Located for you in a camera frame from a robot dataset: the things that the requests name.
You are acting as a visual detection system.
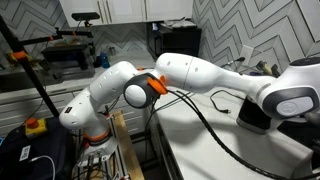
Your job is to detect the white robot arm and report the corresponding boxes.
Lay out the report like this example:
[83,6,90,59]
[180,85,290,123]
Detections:
[59,53,320,142]

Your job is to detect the metallic utensil holder bucket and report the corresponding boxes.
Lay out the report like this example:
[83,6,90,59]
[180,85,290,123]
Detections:
[236,96,275,135]

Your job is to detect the black microwave oven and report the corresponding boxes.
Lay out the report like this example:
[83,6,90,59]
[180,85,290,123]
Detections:
[146,23,202,59]

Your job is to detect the blue bottle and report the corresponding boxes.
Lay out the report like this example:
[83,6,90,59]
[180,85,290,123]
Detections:
[99,52,110,68]

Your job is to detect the wooden plank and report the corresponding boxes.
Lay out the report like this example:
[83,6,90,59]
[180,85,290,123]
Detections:
[114,111,145,180]

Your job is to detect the white upper cabinets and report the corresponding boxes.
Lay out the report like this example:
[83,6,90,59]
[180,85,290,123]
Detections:
[59,0,193,27]

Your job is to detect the black toaster appliance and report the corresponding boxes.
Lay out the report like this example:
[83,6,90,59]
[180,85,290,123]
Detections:
[41,44,95,81]

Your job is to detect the yellow emergency stop box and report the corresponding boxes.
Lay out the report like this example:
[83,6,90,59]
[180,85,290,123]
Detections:
[25,118,48,139]

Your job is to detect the black tripod pole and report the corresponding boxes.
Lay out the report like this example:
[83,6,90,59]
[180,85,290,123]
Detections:
[0,15,93,117]

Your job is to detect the thin black power cord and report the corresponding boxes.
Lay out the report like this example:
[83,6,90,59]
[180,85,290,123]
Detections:
[209,89,246,115]

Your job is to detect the black corrugated cable conduit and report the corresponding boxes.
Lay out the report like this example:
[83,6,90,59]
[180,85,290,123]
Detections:
[165,89,320,180]

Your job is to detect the white wall outlet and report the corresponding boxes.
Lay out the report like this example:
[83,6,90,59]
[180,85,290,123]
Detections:
[240,45,253,66]

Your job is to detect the black camera on stand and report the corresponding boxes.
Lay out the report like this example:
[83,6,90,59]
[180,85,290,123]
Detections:
[71,12,100,27]

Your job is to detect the white charging cable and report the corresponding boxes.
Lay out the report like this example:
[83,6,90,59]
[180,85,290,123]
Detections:
[30,154,56,180]

